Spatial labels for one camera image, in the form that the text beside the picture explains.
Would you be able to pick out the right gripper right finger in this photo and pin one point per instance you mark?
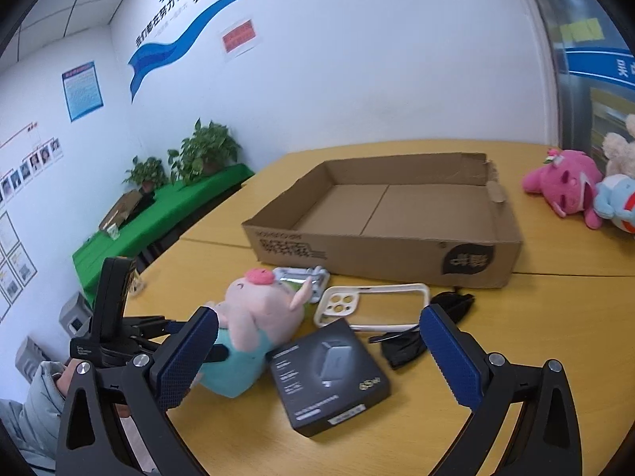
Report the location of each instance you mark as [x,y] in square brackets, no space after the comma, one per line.
[546,437]

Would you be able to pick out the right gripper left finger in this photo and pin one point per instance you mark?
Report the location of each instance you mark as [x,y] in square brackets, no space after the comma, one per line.
[91,440]

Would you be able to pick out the pink pig plush toy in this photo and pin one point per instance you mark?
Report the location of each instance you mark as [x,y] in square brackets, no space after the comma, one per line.
[259,314]

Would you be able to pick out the black charger box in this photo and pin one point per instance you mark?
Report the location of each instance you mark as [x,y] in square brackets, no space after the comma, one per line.
[326,378]

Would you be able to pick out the grey jacket left forearm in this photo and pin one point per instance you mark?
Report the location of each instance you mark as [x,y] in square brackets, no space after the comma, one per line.
[34,425]

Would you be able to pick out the left hand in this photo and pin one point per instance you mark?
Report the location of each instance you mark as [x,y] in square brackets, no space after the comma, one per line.
[63,383]

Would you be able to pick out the green covered side table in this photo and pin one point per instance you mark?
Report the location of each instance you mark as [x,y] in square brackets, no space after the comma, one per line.
[173,203]

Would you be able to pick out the small cardboard box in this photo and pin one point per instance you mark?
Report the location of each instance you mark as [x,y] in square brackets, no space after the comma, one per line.
[121,210]

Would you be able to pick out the small potted plant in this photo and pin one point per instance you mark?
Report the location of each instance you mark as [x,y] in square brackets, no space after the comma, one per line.
[148,174]

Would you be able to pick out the white folding phone stand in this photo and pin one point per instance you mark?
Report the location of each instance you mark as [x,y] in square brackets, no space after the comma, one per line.
[318,276]

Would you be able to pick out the large potted plant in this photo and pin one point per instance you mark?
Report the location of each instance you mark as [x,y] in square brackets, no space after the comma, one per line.
[210,149]

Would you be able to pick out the shallow cardboard box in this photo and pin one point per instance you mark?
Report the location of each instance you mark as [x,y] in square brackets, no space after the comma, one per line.
[442,219]

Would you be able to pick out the light blue plush toy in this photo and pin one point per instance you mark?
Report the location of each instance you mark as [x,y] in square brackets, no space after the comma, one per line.
[614,201]

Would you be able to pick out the beige plush bear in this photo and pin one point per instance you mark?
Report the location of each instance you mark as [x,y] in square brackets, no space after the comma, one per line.
[620,155]

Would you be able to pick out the blue framed wall poster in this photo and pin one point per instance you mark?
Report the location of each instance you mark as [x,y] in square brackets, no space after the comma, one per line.
[82,90]

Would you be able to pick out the red white wall notice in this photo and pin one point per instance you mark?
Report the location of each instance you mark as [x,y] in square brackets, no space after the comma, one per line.
[239,38]

